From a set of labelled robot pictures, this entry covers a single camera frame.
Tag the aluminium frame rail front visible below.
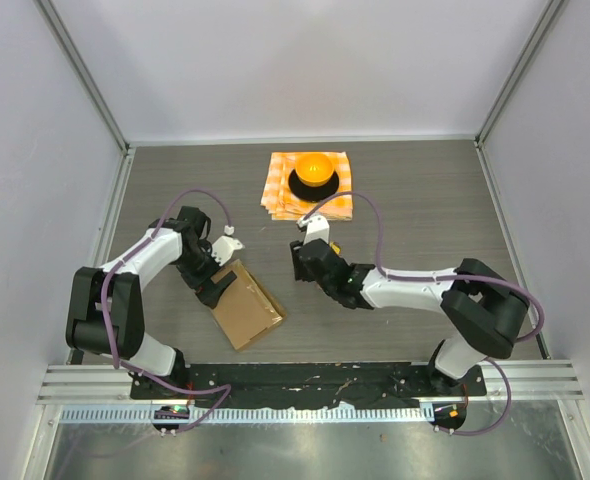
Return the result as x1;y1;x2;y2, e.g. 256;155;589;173
37;360;584;405

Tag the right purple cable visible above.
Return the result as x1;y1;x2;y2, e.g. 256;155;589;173
298;191;546;436

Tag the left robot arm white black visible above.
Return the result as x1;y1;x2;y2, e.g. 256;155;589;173
65;206;243;399

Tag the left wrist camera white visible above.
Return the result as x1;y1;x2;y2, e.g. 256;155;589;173
211;235;244;266

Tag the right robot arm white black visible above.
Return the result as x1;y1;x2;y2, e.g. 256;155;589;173
289;239;530;395

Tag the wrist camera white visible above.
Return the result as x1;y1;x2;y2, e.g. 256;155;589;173
296;213;330;244
211;235;244;266

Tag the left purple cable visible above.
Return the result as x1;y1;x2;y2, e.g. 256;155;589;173
100;187;234;434

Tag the yellow utility knife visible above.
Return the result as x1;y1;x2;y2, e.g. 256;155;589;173
330;242;341;255

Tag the orange bowl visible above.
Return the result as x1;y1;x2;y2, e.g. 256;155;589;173
295;152;334;187

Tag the orange checkered cloth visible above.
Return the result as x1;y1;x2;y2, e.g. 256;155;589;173
261;151;353;221

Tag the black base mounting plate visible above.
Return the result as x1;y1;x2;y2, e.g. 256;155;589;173
130;362;487;410

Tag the white slotted cable duct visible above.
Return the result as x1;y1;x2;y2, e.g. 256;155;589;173
60;403;434;425

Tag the black round plate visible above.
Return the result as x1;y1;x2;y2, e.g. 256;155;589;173
288;170;340;203

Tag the brown cardboard express box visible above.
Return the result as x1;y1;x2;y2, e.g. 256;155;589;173
212;260;287;352

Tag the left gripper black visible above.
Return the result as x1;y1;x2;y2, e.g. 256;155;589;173
176;241;235;308

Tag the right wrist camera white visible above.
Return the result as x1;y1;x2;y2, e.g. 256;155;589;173
296;213;330;244

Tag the purple cable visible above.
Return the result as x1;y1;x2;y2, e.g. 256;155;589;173
100;187;234;434
298;191;546;436

